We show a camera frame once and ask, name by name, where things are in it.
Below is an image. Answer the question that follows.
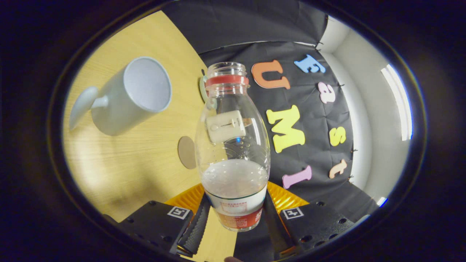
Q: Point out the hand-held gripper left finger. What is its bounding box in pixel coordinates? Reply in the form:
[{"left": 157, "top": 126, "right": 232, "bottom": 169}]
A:
[{"left": 103, "top": 183, "right": 212, "bottom": 257}]

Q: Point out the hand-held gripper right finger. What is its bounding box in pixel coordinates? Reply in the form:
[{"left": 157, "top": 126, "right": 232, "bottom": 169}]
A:
[{"left": 263, "top": 181, "right": 370, "bottom": 259}]

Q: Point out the round brown coaster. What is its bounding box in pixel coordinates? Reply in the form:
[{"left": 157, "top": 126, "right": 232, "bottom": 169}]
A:
[{"left": 178, "top": 136, "right": 197, "bottom": 170}]

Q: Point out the clear juice bottle red label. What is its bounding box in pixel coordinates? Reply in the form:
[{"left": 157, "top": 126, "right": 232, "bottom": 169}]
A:
[{"left": 195, "top": 62, "right": 271, "bottom": 232}]

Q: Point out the white cup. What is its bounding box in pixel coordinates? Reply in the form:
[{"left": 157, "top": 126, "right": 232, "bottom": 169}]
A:
[{"left": 69, "top": 56, "right": 172, "bottom": 136}]

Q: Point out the wooden table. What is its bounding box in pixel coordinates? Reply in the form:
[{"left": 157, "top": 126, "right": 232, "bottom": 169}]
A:
[{"left": 63, "top": 10, "right": 237, "bottom": 262}]

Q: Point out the white kitchen appliance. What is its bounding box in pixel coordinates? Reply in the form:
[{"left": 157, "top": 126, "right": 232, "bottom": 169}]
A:
[{"left": 206, "top": 110, "right": 246, "bottom": 143}]

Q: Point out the pale green plate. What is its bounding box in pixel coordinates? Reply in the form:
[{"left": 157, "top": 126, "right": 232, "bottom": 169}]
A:
[{"left": 199, "top": 69, "right": 209, "bottom": 104}]

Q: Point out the large ceiling light panel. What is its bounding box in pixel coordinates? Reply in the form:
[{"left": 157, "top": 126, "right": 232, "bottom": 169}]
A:
[{"left": 380, "top": 64, "right": 413, "bottom": 142}]

